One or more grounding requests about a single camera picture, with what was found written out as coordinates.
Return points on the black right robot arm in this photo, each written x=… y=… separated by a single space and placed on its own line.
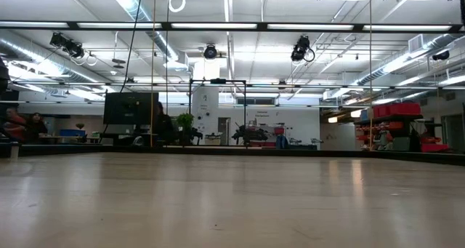
x=463 y=4

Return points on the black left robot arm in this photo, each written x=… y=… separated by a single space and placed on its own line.
x=3 y=77

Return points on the grey door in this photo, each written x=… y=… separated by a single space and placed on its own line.
x=223 y=131

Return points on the black distant robot arms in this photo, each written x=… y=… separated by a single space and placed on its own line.
x=250 y=133

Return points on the green indoor potted plant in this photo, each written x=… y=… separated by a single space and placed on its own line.
x=185 y=120

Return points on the person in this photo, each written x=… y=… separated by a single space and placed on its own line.
x=14 y=126
x=37 y=126
x=163 y=126

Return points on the black monitor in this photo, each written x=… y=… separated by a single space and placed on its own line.
x=130 y=108

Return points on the blue storage box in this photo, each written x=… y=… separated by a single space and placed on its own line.
x=72 y=132

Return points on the red storage bins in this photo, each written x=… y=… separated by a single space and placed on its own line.
x=397 y=110

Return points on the black storage shelf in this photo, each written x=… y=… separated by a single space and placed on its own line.
x=401 y=131

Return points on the red storage bin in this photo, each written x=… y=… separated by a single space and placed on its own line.
x=434 y=147

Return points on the black metal rig frame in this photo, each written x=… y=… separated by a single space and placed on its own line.
x=190 y=110

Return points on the black ceiling-mounted camera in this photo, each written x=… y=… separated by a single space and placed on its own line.
x=69 y=46
x=441 y=55
x=301 y=48
x=210 y=52

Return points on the silver ventilation duct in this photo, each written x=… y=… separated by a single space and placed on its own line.
x=152 y=33
x=43 y=60
x=399 y=60

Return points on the small white post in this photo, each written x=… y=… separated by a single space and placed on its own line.
x=14 y=150

